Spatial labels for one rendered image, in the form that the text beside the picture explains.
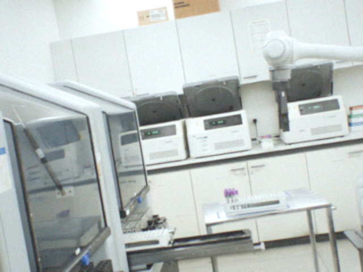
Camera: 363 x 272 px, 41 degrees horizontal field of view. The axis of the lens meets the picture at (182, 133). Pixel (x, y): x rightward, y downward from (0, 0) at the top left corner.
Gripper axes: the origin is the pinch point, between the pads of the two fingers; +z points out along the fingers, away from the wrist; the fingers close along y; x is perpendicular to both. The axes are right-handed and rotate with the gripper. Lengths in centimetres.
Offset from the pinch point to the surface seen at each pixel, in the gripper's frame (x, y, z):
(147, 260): 62, -19, 48
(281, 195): 1.9, 20.0, 34.0
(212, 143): 41, 218, 27
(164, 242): 54, -18, 41
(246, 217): 19.5, 13.6, 41.8
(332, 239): -20, 17, 56
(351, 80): -97, 281, -17
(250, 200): 16.6, 19.2, 34.9
